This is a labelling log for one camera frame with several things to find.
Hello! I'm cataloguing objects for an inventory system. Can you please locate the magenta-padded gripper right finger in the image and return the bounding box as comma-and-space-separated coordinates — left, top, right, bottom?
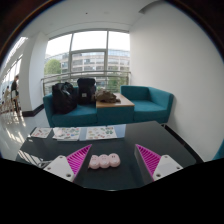
134, 143, 184, 186

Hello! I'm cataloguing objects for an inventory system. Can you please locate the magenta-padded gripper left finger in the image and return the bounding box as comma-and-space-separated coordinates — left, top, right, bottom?
43, 143, 93, 188

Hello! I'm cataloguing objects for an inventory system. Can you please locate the colourful sticker sheet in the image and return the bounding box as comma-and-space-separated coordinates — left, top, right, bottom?
85, 125, 119, 141
52, 126, 82, 142

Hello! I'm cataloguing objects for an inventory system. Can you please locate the small sticker sheet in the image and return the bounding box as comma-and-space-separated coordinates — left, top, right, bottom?
30, 127, 53, 139

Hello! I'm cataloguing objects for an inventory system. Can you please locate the teal chair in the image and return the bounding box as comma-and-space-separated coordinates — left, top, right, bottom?
212, 139, 224, 161

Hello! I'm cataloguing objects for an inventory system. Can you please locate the teal sofa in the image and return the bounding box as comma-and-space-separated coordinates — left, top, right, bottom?
42, 84, 175, 128

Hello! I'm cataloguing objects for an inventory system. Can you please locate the black bag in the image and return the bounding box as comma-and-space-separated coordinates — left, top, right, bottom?
51, 81, 78, 115

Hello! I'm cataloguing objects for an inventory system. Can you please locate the black backpack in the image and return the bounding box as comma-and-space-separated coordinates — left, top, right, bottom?
76, 77, 97, 106

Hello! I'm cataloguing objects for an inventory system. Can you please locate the wooden side table top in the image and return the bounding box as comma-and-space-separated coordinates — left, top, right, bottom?
95, 92, 136, 109

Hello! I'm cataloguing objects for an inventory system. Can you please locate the tan cloth bag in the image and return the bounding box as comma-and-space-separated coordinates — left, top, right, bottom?
94, 88, 121, 104

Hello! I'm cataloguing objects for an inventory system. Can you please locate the person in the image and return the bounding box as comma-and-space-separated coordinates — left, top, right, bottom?
10, 74, 20, 103
3, 85, 12, 105

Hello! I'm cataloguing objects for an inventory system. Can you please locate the metal window railing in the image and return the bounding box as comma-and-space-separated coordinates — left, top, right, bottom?
41, 70, 132, 97

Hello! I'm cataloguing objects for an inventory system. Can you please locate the large window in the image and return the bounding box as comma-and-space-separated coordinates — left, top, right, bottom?
43, 30, 131, 94

